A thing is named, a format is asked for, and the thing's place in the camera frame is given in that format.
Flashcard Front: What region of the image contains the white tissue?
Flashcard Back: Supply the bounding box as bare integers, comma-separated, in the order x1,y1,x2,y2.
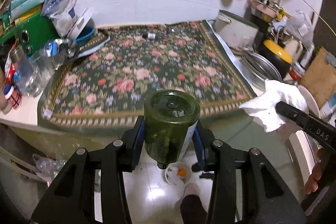
239,80,308,141

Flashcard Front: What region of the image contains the green glass bottle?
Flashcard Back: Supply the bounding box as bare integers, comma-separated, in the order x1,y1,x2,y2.
144,90,201,169

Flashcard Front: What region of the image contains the white trash bowl on floor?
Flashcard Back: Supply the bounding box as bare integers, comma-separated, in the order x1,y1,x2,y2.
163,162,191,186

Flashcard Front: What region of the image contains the person's right hand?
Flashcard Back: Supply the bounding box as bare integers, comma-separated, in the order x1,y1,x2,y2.
304,161,322,195

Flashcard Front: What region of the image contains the white bowl in sink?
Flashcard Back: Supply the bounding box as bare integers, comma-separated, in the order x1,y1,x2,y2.
298,85,321,118

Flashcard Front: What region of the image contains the green plastic bag on floor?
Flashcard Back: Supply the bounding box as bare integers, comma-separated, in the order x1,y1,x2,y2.
33,154,67,180

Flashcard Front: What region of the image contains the wooden cutting board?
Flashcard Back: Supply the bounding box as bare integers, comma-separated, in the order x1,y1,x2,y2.
298,47,335,108

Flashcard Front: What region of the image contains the yellow black pot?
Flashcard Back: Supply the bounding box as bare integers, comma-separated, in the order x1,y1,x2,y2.
258,40,293,79

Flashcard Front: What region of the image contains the person's foot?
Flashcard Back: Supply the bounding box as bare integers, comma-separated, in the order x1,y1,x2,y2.
180,182,207,224

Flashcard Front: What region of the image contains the white thermos jug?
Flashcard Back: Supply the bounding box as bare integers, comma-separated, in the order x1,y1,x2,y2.
283,38,303,60

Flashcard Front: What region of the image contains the dark cloth on floor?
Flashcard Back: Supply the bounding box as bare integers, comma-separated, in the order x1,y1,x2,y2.
191,162,214,180

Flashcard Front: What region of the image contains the stainless steel basin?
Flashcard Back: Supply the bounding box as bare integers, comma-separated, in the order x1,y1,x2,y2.
240,52,282,90

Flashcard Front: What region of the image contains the grey hanging cloth bag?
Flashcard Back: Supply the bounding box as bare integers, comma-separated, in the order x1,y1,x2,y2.
284,10,314,46

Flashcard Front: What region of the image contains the small white pill bottle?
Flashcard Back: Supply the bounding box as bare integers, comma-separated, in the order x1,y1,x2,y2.
3,84,22,110

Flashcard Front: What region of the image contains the floral green table mat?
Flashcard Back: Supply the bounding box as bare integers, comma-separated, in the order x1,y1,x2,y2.
37,20,256,131

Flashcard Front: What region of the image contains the white rice cooker pot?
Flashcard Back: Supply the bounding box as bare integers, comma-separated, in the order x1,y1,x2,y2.
214,10,259,51

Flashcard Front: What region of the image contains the pink utensil holder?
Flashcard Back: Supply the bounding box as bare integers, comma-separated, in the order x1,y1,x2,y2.
249,0,277,23

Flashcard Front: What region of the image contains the clear water bottle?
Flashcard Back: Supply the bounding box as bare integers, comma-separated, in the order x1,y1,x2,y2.
9,45,42,97

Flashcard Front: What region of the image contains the clear glass mug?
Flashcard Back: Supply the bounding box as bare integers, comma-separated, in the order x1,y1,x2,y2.
29,48,66,86

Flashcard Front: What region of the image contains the white round lid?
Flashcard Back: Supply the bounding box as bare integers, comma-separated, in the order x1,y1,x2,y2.
67,7,94,40

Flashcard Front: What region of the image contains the blue bowl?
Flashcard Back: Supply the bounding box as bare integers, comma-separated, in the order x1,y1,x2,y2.
75,26,95,47

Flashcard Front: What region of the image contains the green box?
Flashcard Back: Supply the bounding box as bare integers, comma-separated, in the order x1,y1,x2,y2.
1,12,60,56

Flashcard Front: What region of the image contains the small dark bottle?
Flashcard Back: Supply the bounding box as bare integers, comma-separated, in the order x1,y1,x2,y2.
142,32,157,40

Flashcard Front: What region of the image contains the blue printed plastic bag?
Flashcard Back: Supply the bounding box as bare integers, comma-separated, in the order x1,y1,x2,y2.
41,0,78,38

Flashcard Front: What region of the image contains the teal tissue box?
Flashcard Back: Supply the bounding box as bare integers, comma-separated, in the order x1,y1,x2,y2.
10,0,45,21

